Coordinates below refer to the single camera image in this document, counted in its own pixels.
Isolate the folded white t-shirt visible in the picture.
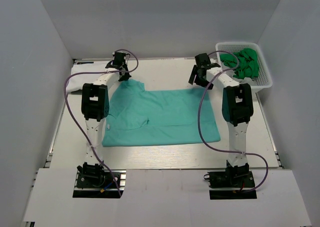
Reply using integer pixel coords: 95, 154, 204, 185
66, 63, 110, 95

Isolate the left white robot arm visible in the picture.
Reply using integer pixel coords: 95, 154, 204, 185
81, 63, 131, 165

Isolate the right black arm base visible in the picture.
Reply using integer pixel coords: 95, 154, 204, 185
203, 163, 255, 189

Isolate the teal t-shirt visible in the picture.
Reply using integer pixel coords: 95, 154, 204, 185
102, 79, 221, 147

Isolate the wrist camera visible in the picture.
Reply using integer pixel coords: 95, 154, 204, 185
105, 51, 127, 70
194, 53, 221, 70

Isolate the green t-shirt in basket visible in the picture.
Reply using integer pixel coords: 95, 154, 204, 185
219, 48, 260, 80

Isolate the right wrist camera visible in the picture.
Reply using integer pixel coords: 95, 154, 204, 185
194, 53, 221, 70

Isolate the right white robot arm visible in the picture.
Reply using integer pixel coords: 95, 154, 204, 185
188, 64, 254, 168

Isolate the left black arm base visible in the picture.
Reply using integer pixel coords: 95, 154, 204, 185
76, 162, 121, 189

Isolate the white t-shirt in basket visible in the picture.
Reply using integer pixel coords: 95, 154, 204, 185
239, 77, 256, 86

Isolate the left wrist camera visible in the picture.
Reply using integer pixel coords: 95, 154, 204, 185
105, 51, 127, 70

